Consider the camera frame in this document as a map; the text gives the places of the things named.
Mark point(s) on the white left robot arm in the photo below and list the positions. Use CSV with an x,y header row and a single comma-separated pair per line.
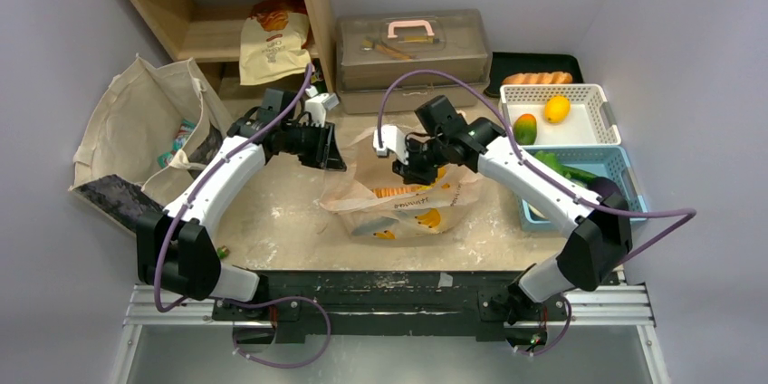
x,y
175,246

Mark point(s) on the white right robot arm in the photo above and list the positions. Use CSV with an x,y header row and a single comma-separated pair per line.
x,y
596,228

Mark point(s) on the blue plastic basket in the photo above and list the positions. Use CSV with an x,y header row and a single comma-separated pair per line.
x,y
604,161

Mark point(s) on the translucent banana print plastic bag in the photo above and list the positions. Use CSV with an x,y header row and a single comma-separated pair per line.
x,y
433,210

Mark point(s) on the grey plastic toolbox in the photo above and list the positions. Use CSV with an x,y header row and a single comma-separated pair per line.
x,y
395,62

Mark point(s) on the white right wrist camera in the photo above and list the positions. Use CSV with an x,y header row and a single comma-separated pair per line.
x,y
390,140

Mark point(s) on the white plastic basket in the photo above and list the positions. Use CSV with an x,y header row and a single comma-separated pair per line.
x,y
590,121

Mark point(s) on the snack packet in tote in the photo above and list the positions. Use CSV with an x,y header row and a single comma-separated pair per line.
x,y
185,130

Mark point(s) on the yellow mango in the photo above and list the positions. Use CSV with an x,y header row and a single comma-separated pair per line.
x,y
556,109

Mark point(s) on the bread paper bag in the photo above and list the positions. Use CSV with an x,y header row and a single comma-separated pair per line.
x,y
273,42

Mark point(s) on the black mounting rail base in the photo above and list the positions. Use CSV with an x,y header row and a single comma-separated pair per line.
x,y
477,304

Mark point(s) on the orange corn cob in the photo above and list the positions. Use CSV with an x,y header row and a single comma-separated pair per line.
x,y
385,192

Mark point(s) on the black tray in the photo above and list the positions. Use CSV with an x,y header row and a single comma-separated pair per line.
x,y
507,64

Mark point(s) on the purple eggplant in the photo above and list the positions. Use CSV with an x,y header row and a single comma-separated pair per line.
x,y
605,187

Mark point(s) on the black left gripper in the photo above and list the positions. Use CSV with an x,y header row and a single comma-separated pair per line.
x,y
325,155

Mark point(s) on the red green mango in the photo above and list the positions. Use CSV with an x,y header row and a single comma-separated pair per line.
x,y
525,130

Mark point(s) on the bread loaf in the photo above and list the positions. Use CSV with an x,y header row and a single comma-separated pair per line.
x,y
538,78

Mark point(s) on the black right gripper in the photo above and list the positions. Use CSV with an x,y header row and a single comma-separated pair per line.
x,y
410,167

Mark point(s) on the napa cabbage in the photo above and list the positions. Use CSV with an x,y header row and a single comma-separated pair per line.
x,y
550,160

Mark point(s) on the green cucumber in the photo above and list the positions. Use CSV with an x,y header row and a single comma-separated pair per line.
x,y
579,175

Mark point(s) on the beige canvas tote bag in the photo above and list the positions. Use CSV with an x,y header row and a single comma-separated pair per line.
x,y
136,120

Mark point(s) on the small green vegetable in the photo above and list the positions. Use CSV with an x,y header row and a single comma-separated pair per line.
x,y
222,252

